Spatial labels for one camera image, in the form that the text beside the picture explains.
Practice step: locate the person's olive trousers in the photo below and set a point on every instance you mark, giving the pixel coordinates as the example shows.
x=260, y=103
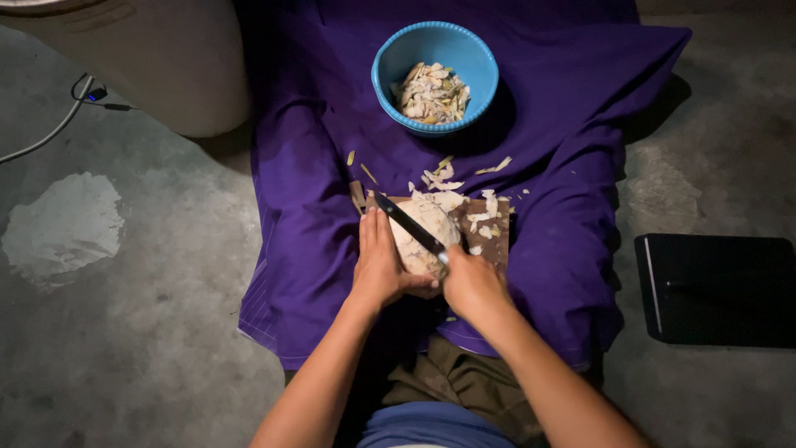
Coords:
x=457, y=386

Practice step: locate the scattered pale vegetable peelings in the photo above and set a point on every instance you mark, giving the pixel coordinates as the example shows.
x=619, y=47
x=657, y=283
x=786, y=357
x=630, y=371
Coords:
x=457, y=186

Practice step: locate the pale peeled vegetable head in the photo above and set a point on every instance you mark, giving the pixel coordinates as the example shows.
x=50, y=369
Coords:
x=429, y=239

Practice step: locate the brown wooden cutting board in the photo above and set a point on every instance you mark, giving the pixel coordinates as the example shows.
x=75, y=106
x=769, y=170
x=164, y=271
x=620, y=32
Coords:
x=488, y=239

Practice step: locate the black kitchen knife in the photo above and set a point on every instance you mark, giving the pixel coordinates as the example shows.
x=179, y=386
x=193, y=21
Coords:
x=410, y=225

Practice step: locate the black flat box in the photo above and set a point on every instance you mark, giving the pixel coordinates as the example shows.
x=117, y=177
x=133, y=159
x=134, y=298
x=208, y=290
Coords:
x=718, y=289

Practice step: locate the purple cloth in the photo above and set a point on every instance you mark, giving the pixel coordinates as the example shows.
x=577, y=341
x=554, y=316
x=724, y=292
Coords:
x=547, y=186

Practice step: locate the blue plastic bowl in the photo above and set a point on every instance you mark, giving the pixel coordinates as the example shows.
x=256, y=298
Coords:
x=435, y=74

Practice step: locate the person's left hand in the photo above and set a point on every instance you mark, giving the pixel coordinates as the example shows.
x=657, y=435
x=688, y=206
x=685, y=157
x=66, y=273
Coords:
x=379, y=267

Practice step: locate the person's right hand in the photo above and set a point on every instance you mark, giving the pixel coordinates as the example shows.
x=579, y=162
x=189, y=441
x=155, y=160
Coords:
x=474, y=286

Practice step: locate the heap of cut vegetable pieces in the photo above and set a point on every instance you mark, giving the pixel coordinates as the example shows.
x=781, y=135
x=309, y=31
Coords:
x=431, y=94

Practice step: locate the person's blue shirt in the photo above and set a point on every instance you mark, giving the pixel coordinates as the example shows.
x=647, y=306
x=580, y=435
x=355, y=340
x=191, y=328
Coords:
x=432, y=426

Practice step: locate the large beige plastic container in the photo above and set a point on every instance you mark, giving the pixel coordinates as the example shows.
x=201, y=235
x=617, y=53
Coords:
x=155, y=59

